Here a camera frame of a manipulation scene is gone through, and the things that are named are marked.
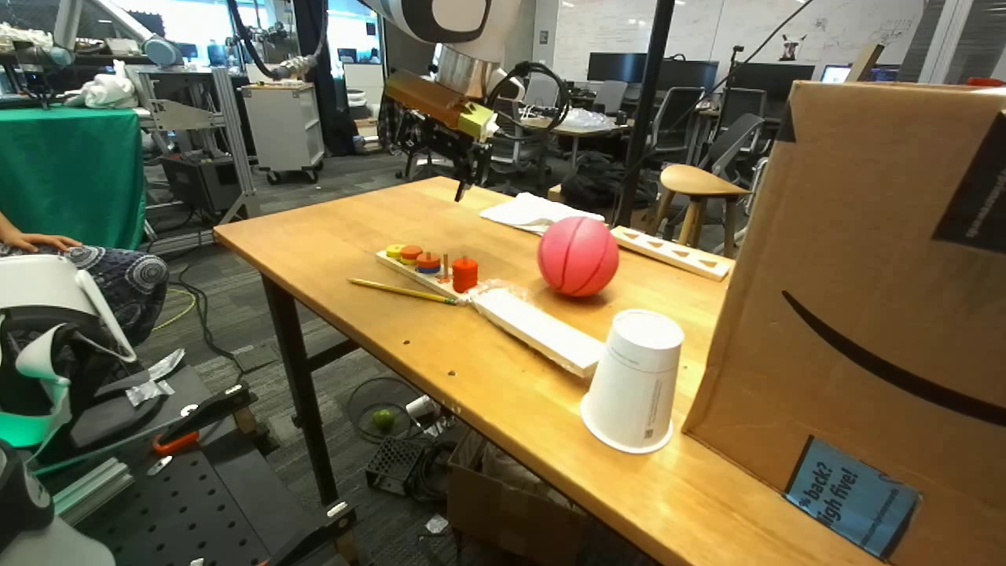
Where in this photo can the white wheeled cart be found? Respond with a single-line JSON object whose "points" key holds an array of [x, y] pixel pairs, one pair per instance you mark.
{"points": [[285, 127]]}

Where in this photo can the small drone figure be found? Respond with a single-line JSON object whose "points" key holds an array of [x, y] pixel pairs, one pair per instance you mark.
{"points": [[794, 47]]}

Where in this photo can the black metal table frame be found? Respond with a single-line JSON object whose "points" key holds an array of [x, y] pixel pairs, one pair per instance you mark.
{"points": [[301, 397]]}

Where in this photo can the long wooden peg tray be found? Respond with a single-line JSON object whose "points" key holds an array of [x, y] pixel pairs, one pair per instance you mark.
{"points": [[670, 253]]}

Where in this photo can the white paper cup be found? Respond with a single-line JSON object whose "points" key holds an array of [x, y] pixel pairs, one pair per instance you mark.
{"points": [[633, 380]]}

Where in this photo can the black vertical pole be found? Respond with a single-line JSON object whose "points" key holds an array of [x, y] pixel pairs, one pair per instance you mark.
{"points": [[643, 106]]}

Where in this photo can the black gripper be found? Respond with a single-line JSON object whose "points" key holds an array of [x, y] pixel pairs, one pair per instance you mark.
{"points": [[471, 155]]}

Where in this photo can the green table cloth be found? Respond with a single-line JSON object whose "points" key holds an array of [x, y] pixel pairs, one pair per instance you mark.
{"points": [[73, 173]]}

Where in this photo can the large brown cardboard shipping box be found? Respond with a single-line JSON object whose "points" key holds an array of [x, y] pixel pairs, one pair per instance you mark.
{"points": [[836, 272]]}

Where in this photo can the round wooden stool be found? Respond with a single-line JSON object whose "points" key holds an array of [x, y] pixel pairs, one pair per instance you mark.
{"points": [[696, 179]]}

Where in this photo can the patterned trouser leg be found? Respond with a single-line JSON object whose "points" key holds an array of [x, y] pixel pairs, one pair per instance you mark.
{"points": [[125, 283]]}

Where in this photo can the person hand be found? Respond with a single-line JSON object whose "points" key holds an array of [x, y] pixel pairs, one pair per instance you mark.
{"points": [[36, 239]]}

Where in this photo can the yellow pencil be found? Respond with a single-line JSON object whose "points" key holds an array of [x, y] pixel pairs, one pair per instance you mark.
{"points": [[403, 291]]}

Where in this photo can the white VR headset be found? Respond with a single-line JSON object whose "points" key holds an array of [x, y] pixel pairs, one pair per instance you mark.
{"points": [[43, 286]]}

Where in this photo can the wrist camera wooden mount block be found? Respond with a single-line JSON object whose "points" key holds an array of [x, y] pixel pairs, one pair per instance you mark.
{"points": [[442, 106]]}

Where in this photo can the black office chair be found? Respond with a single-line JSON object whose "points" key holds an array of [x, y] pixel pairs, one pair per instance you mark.
{"points": [[686, 119]]}

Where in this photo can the black computer monitor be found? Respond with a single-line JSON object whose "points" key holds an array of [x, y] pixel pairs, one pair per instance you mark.
{"points": [[616, 67], [770, 83]]}

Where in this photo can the black perforated platform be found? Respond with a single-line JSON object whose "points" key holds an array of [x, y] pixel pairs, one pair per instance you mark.
{"points": [[198, 504]]}

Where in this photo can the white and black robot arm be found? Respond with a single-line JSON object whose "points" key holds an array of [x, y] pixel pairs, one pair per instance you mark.
{"points": [[449, 21]]}

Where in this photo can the pink rubber ball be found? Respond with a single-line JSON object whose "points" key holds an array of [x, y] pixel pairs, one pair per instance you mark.
{"points": [[578, 259]]}

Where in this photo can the open cardboard box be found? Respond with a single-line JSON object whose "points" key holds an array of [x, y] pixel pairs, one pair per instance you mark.
{"points": [[512, 520]]}

